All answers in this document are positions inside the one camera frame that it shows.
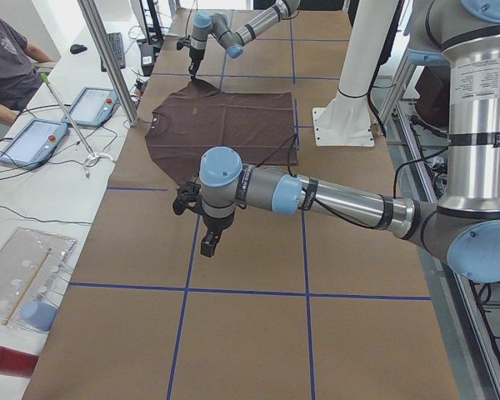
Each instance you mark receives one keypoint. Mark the brown t-shirt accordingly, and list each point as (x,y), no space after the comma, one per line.
(258,126)

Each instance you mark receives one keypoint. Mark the black box white label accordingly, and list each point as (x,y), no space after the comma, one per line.
(147,61)

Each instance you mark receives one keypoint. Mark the black keyboard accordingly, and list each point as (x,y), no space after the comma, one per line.
(115,40)

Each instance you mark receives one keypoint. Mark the far blue teach pendant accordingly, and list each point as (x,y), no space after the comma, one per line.
(93,106)

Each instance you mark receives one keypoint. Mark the blue teach pendant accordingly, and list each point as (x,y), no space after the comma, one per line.
(93,106)
(34,144)

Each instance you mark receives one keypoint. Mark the black computer mouse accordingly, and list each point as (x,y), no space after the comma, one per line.
(77,48)

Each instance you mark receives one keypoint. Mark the silver rod green tip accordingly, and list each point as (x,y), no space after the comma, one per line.
(92,157)

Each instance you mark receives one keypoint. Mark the near blue teach pendant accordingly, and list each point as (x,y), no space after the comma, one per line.
(34,144)

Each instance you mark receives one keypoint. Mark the wooden stick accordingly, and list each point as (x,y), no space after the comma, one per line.
(27,285)

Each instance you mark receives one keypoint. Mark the light blue cup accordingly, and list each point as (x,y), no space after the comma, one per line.
(39,315)

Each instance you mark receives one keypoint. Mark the person in grey shirt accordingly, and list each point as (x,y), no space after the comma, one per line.
(19,80)

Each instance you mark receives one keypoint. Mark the clear plastic bag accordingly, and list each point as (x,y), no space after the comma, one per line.
(20,254)

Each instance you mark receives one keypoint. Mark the red cylinder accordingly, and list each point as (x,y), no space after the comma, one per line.
(16,363)

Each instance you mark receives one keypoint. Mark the aluminium frame post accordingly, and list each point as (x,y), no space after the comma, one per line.
(99,36)

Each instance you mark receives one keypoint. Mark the white camera pedestal column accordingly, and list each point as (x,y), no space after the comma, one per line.
(345,121)

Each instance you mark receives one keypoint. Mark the aluminium side frame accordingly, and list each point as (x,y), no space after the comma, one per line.
(468,311)

